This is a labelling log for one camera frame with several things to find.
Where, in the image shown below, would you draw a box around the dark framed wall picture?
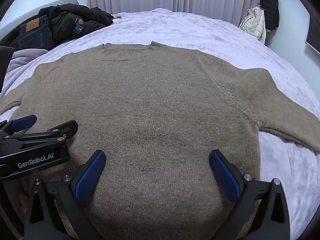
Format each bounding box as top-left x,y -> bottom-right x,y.
305,15 -> 320,54

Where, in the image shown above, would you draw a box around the black flat object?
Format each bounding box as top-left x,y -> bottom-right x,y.
0,46 -> 15,87

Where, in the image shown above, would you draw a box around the dark blue jeans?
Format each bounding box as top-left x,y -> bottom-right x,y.
10,15 -> 54,52

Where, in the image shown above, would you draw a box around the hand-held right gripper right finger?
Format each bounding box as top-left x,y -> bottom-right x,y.
209,149 -> 292,240

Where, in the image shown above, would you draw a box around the black hanging puffer jacket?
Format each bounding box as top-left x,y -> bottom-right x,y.
259,0 -> 280,30

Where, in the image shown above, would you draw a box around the tan knit sweater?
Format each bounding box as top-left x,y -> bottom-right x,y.
0,41 -> 320,240

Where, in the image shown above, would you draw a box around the grey fleece blanket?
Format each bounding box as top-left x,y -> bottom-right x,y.
0,49 -> 49,85

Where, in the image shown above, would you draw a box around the cream puffer jacket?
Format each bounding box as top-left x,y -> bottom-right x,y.
239,6 -> 267,44

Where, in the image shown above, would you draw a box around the black jacket with label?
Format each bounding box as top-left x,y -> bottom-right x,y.
39,5 -> 114,46

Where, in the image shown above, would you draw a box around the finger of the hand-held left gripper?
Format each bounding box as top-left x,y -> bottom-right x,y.
5,120 -> 78,147
0,114 -> 38,137

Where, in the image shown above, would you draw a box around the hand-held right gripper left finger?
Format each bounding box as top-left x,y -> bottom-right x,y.
24,150 -> 107,240

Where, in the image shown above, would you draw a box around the lilac plush bed blanket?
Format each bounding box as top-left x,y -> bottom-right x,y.
0,8 -> 320,240

